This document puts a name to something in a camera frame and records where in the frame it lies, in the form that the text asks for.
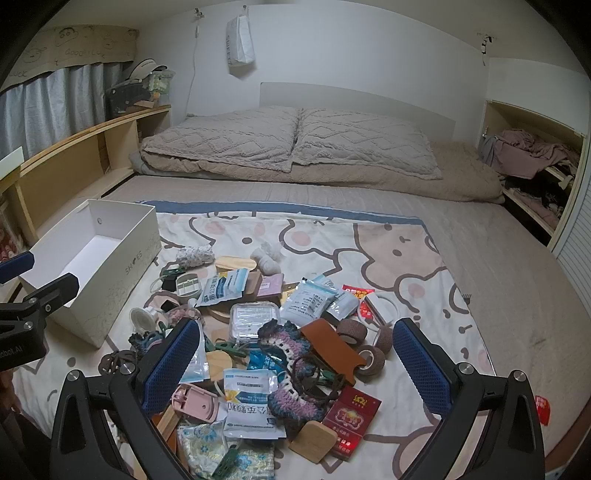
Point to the beige duvet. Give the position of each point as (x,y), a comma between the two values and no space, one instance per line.
(461,180)

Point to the blue floral brocade pouch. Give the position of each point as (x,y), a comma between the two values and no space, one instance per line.
(203,443)

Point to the red cigarette box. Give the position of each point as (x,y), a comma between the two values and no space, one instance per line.
(351,415)

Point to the red packet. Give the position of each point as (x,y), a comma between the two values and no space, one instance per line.
(358,292)

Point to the black bag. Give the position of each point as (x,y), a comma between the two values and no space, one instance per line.
(124,99)

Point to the lace scrunchie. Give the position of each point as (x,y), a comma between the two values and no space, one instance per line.
(196,256)

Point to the grey curtain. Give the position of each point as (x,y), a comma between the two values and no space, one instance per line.
(46,106)

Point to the brown braided knot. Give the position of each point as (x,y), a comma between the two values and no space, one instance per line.
(115,362)

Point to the white tape roll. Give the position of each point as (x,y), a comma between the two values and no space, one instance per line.
(141,318)

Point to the wooden bedside shelf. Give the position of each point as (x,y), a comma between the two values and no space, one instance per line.
(60,166)

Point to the white hanging bag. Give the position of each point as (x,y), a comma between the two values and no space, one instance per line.
(240,41)

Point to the brown leather card holder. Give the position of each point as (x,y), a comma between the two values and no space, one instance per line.
(328,346)

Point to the round wooden disc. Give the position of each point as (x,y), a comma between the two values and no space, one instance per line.
(217,314)
(217,362)

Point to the brown bandage roll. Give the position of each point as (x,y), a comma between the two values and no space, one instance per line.
(344,325)
(376,364)
(384,339)

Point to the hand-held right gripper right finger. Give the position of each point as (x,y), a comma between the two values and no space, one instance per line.
(420,364)

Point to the pink notebook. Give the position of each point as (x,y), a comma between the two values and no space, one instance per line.
(271,285)

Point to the oval wooden piece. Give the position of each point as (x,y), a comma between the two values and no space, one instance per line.
(235,264)

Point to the white sock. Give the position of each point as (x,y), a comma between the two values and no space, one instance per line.
(268,261)

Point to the crocheted purple coaster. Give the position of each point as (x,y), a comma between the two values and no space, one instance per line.
(143,341)

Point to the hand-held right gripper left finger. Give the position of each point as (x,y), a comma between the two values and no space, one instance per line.
(171,364)

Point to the rounded wooden block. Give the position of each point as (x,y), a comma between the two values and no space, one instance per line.
(311,443)

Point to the white shoe box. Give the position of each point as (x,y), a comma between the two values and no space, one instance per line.
(134,272)

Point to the white slatted door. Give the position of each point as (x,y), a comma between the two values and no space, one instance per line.
(575,249)

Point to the pile of clothes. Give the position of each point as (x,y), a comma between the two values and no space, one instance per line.
(521,147)

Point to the blue foil sachet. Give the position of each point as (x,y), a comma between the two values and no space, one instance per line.
(263,360)

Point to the grey quilted pillow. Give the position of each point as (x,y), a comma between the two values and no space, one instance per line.
(360,138)
(221,134)

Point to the clear plastic box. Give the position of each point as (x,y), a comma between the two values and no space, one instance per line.
(254,321)

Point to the pink eyelash curler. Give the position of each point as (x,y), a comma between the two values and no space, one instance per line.
(194,401)

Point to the wooden wardrobe shelf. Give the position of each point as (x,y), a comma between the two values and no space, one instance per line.
(508,120)

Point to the green clothespin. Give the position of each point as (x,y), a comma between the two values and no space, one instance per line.
(226,461)
(226,348)

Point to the purple crocheted pouch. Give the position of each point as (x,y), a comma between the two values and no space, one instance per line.
(286,350)

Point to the white visor cap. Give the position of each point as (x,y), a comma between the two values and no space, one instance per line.
(141,69)

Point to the wooden stick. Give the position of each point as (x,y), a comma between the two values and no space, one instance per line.
(170,427)

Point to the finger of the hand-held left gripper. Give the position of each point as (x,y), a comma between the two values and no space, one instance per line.
(55,290)
(16,267)

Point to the red sticker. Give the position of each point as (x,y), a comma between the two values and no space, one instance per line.
(542,408)

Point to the brown paper valance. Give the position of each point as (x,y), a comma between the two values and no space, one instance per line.
(69,46)

